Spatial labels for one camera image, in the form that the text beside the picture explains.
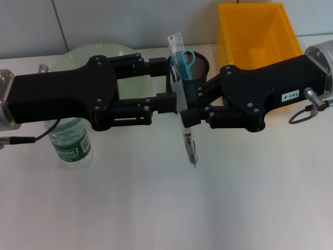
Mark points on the blue capped scissors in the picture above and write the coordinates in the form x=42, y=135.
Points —
x=186, y=65

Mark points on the grey white ballpoint pen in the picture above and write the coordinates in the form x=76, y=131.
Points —
x=182, y=99

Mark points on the yellow plastic bin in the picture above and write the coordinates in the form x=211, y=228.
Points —
x=260, y=31

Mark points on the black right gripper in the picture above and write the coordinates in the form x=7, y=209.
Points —
x=273, y=88

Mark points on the green glass fruit plate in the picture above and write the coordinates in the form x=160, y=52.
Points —
x=135, y=86

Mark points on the clear plastic ruler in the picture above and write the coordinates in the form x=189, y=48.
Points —
x=177, y=43

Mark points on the black mesh pen holder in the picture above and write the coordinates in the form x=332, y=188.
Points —
x=200, y=67

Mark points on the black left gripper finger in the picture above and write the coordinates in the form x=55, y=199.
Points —
x=145, y=109
x=145, y=66

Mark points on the clear green-label plastic bottle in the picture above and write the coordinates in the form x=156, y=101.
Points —
x=72, y=145

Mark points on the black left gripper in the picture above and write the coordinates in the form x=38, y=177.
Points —
x=59, y=93

